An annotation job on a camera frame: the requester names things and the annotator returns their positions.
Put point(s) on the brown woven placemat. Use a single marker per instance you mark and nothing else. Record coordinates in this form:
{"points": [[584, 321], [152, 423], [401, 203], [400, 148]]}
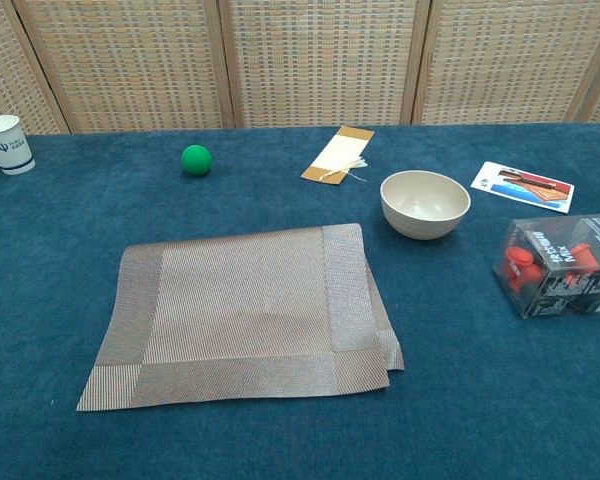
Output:
{"points": [[230, 300]]}

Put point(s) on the beige round bowl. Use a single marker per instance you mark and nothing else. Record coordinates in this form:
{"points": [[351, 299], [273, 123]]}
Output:
{"points": [[425, 220]]}

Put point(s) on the brown white paper sleeve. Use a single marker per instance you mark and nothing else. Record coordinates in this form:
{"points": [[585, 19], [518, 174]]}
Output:
{"points": [[332, 152]]}

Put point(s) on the green ball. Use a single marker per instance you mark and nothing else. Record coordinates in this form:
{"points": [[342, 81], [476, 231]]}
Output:
{"points": [[197, 160]]}

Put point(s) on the colourful printed card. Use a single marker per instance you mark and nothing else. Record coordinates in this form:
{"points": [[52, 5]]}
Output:
{"points": [[525, 187]]}

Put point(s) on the clear box with red items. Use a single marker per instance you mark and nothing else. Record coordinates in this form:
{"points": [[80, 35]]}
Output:
{"points": [[555, 270]]}

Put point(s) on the white paper cup blue logo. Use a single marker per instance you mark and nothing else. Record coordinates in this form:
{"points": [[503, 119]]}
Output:
{"points": [[7, 150]]}

